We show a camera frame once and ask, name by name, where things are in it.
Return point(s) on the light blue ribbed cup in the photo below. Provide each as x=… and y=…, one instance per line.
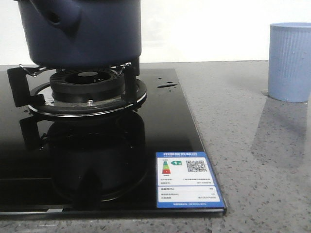
x=289, y=74

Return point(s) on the black pot support grate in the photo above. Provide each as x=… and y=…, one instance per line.
x=41, y=101

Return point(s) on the dark blue cooking pot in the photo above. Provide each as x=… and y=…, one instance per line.
x=81, y=33

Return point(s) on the blue energy label sticker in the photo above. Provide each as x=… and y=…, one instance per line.
x=185, y=179

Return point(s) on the black gas burner head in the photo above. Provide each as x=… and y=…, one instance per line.
x=80, y=86

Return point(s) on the black glass gas stove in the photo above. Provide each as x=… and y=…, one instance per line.
x=94, y=166

